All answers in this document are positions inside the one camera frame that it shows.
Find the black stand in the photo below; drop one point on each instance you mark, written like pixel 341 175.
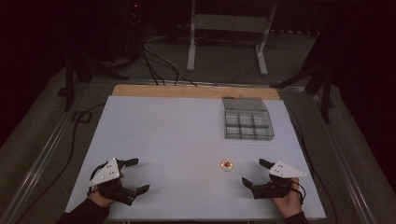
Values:
pixel 77 71
pixel 320 74

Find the person's left hand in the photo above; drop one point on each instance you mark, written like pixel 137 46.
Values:
pixel 101 197

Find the person's right hand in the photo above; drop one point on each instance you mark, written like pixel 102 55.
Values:
pixel 289 202

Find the small round red-patterned badge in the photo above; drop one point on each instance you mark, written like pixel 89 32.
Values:
pixel 227 165

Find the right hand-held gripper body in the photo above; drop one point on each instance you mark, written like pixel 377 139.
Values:
pixel 274 186

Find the clear plastic compartment box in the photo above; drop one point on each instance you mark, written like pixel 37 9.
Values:
pixel 247 119

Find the aluminium rail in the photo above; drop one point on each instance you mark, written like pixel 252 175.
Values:
pixel 339 155
pixel 199 82
pixel 40 161

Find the white table sheet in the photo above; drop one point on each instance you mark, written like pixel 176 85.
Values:
pixel 180 140

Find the wooden table board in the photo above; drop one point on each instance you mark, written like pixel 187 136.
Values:
pixel 193 91

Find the white metal stand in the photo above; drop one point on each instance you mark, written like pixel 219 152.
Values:
pixel 230 23

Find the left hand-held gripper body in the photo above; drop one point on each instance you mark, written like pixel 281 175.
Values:
pixel 107 172

